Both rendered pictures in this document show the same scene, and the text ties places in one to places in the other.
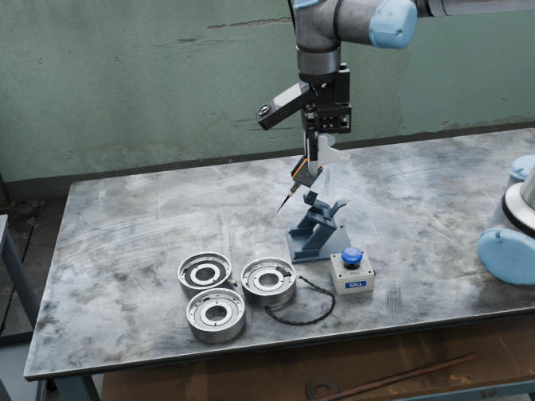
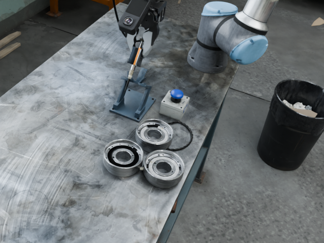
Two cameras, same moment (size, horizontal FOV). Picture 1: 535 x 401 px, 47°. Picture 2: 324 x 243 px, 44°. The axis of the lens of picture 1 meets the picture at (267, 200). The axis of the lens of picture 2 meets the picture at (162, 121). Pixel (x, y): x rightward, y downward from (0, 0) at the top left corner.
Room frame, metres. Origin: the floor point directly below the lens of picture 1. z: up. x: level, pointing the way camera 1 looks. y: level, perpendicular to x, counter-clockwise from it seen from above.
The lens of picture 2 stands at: (0.59, 0.80, 1.58)
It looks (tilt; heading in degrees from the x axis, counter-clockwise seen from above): 40 degrees down; 288
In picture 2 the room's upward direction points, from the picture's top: 11 degrees clockwise
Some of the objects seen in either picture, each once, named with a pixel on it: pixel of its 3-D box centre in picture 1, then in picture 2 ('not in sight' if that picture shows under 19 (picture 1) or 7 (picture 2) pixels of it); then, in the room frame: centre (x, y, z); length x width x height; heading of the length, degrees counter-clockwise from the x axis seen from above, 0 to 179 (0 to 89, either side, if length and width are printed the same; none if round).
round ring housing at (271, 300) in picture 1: (268, 282); (154, 136); (0.86, 0.01, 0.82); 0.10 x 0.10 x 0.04
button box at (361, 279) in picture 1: (354, 271); (175, 103); (0.86, -0.16, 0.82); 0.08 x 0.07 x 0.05; 94
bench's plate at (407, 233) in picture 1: (329, 230); (122, 96); (1.04, -0.13, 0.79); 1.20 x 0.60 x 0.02; 94
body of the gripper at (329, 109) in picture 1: (323, 99); (148, 2); (0.98, -0.11, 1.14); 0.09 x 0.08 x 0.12; 93
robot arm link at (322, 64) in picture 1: (318, 56); not in sight; (0.98, -0.11, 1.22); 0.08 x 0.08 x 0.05
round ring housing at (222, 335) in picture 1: (216, 316); (163, 169); (0.78, 0.11, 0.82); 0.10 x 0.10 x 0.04
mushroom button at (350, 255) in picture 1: (351, 262); (176, 98); (0.86, -0.15, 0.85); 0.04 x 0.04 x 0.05
